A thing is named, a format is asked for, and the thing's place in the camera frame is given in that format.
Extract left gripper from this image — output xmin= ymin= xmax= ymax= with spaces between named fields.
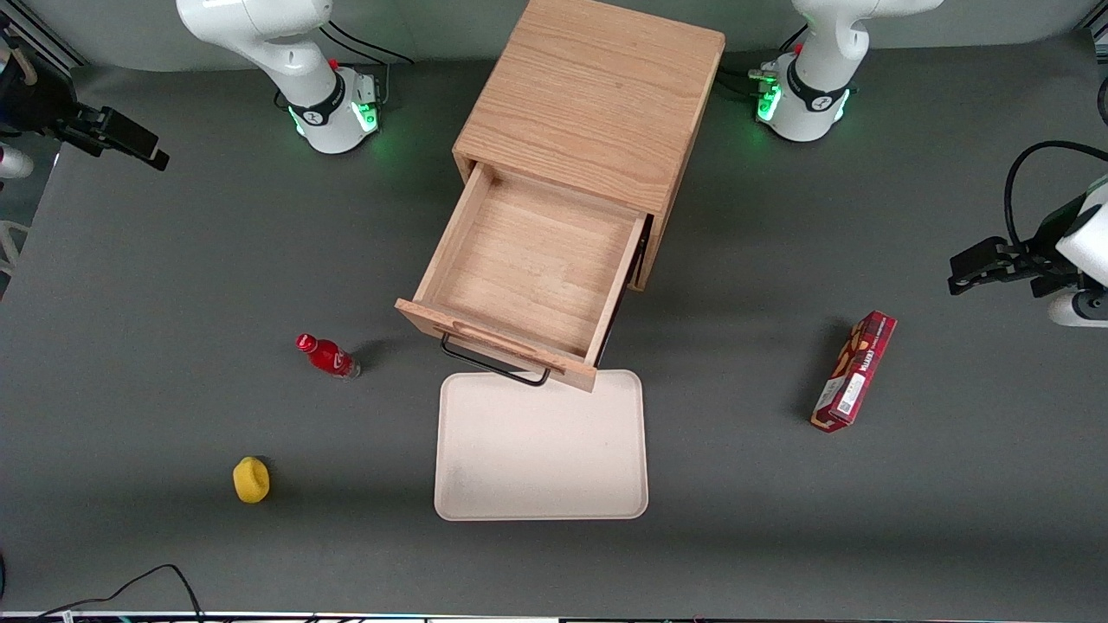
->
xmin=949 ymin=176 xmax=1108 ymax=300

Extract black left arm base cable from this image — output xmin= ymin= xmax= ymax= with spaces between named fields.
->
xmin=716 ymin=24 xmax=811 ymax=98

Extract black arm base cable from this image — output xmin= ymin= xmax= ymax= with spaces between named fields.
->
xmin=320 ymin=19 xmax=416 ymax=109
xmin=716 ymin=24 xmax=811 ymax=98

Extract yellow lemon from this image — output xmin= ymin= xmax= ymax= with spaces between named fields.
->
xmin=232 ymin=456 xmax=271 ymax=504

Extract black right arm base cable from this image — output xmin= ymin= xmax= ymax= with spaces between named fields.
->
xmin=320 ymin=19 xmax=416 ymax=109

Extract red plastic bottle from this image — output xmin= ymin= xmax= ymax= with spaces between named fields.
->
xmin=296 ymin=333 xmax=362 ymax=380

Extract beige rectangular tray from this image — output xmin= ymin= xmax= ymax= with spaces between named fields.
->
xmin=434 ymin=369 xmax=649 ymax=522

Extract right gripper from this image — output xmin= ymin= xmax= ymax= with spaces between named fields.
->
xmin=0 ymin=33 xmax=171 ymax=172

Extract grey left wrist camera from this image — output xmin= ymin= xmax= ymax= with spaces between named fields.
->
xmin=1048 ymin=289 xmax=1108 ymax=329

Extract thin black table cable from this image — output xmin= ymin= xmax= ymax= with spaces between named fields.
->
xmin=0 ymin=563 xmax=205 ymax=623

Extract wooden drawer cabinet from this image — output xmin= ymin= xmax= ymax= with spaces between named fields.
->
xmin=452 ymin=0 xmax=727 ymax=292

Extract black looped gripper cable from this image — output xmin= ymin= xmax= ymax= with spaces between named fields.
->
xmin=1003 ymin=139 xmax=1108 ymax=254

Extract aluminium frame rail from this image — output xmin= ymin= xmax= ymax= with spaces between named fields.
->
xmin=0 ymin=7 xmax=87 ymax=77

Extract red cookie box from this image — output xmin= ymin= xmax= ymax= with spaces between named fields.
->
xmin=810 ymin=310 xmax=898 ymax=434

